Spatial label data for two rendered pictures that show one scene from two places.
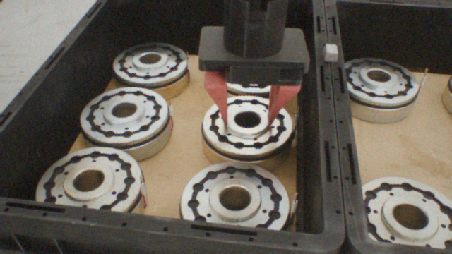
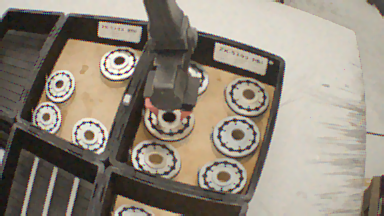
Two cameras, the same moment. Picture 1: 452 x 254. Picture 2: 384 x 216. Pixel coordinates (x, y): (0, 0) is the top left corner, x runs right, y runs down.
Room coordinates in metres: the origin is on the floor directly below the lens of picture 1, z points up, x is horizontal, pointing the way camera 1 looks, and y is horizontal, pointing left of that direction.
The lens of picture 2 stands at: (1.21, 0.02, 2.04)
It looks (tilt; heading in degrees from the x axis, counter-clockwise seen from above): 53 degrees down; 180
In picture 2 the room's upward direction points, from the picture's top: 9 degrees clockwise
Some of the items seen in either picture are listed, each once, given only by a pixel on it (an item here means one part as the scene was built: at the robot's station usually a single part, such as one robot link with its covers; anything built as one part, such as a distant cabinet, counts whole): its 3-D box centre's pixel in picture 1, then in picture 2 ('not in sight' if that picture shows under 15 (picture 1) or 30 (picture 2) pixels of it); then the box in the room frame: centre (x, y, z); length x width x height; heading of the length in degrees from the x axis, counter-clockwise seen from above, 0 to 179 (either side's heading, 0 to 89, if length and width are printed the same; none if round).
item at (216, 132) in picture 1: (247, 124); (168, 119); (0.35, -0.03, 0.86); 0.10 x 0.10 x 0.01
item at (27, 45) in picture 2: not in sight; (9, 67); (0.28, -0.55, 0.87); 0.40 x 0.30 x 0.11; 172
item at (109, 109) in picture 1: (124, 111); (237, 135); (0.37, 0.12, 0.86); 0.05 x 0.05 x 0.01
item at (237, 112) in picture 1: (247, 121); (169, 117); (0.35, -0.03, 0.86); 0.05 x 0.05 x 0.01
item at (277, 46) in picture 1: (253, 25); (172, 80); (0.35, -0.03, 0.98); 0.10 x 0.07 x 0.07; 89
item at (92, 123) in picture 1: (124, 114); (237, 136); (0.37, 0.12, 0.86); 0.10 x 0.10 x 0.01
